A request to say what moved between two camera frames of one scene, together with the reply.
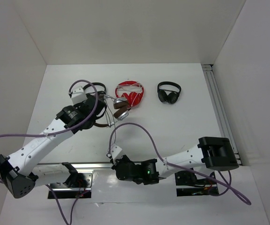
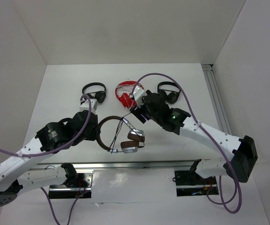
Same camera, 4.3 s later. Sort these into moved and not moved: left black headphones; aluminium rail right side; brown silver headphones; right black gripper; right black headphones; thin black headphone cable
Moved: thin black headphone cable; right black gripper; brown silver headphones
Not moved: left black headphones; aluminium rail right side; right black headphones
